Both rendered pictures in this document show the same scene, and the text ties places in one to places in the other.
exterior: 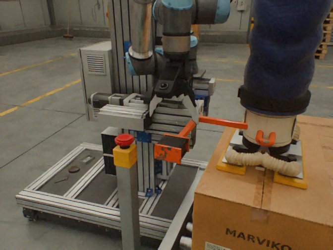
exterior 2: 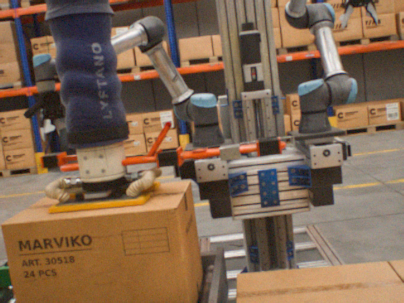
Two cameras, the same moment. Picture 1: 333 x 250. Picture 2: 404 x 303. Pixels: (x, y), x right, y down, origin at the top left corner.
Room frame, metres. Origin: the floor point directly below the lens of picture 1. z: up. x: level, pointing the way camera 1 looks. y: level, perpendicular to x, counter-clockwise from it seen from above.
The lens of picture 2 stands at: (0.81, -2.13, 1.33)
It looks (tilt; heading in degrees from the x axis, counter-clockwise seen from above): 8 degrees down; 75
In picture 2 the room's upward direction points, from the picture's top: 7 degrees counter-clockwise
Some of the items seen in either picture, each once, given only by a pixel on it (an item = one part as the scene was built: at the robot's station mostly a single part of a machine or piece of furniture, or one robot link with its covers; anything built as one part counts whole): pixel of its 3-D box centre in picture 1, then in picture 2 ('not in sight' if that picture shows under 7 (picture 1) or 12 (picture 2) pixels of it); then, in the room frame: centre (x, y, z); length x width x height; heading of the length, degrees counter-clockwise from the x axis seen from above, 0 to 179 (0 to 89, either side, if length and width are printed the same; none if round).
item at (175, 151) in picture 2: not in sight; (170, 156); (1.16, -0.47, 1.08); 0.10 x 0.08 x 0.06; 67
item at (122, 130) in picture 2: (272, 94); (98, 132); (0.93, -0.37, 1.19); 0.23 x 0.23 x 0.04
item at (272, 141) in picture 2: not in sight; (268, 146); (1.48, -0.61, 1.08); 0.08 x 0.07 x 0.05; 157
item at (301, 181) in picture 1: (291, 155); (98, 198); (0.89, -0.46, 0.97); 0.34 x 0.10 x 0.05; 157
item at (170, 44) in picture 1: (175, 43); (47, 86); (0.77, -0.03, 1.39); 0.08 x 0.08 x 0.05
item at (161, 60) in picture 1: (165, 61); (203, 108); (1.45, 0.00, 1.20); 0.13 x 0.12 x 0.14; 103
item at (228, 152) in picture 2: not in sight; (230, 152); (1.36, -0.56, 1.07); 0.07 x 0.07 x 0.04; 67
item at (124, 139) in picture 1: (124, 142); not in sight; (0.91, 0.15, 1.02); 0.07 x 0.07 x 0.04
